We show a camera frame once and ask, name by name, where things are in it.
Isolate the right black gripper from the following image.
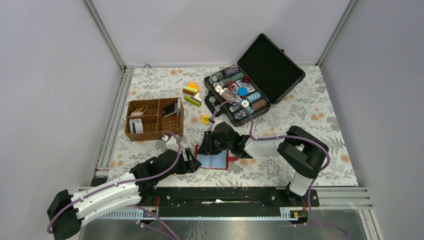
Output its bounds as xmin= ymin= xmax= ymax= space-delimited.
xmin=196 ymin=131 xmax=233 ymax=156

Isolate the red card holder wallet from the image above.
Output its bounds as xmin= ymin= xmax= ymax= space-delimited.
xmin=194 ymin=144 xmax=239 ymax=170

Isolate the black VIP card stack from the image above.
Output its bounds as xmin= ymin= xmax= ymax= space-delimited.
xmin=162 ymin=98 xmax=181 ymax=118

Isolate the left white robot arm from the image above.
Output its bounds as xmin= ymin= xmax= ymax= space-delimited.
xmin=46 ymin=131 xmax=202 ymax=240

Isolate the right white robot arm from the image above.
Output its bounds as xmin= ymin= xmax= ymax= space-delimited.
xmin=197 ymin=122 xmax=331 ymax=206

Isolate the playing card deck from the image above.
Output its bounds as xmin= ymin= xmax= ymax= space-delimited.
xmin=235 ymin=80 xmax=255 ymax=94

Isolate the white card stack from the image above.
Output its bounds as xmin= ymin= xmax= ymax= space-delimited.
xmin=128 ymin=118 xmax=144 ymax=134

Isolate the gold card stack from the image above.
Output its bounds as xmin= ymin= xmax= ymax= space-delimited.
xmin=129 ymin=107 xmax=148 ymax=117

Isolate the yellow big blind button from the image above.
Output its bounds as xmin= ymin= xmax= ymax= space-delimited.
xmin=200 ymin=115 xmax=213 ymax=125

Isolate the green purple toy block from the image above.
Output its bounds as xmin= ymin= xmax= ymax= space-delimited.
xmin=184 ymin=93 xmax=202 ymax=107

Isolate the black poker chip case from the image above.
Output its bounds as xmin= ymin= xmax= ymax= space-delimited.
xmin=204 ymin=33 xmax=306 ymax=127

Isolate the brown wicker basket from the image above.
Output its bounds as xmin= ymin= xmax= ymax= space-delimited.
xmin=124 ymin=97 xmax=184 ymax=142

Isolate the blue dealer chip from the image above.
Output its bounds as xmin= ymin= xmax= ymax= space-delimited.
xmin=237 ymin=87 xmax=249 ymax=97

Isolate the orange brown toy block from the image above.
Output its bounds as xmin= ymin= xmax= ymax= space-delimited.
xmin=182 ymin=82 xmax=200 ymax=97

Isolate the floral tablecloth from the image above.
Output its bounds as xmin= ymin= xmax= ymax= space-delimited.
xmin=108 ymin=66 xmax=358 ymax=187

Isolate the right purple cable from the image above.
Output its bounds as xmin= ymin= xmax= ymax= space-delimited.
xmin=208 ymin=100 xmax=349 ymax=239

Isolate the purple cable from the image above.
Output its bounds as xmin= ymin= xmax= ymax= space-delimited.
xmin=208 ymin=100 xmax=349 ymax=239
xmin=46 ymin=130 xmax=184 ymax=234

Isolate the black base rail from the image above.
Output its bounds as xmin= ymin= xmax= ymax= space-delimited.
xmin=138 ymin=186 xmax=320 ymax=219

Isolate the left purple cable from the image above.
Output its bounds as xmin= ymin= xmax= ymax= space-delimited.
xmin=46 ymin=130 xmax=184 ymax=234

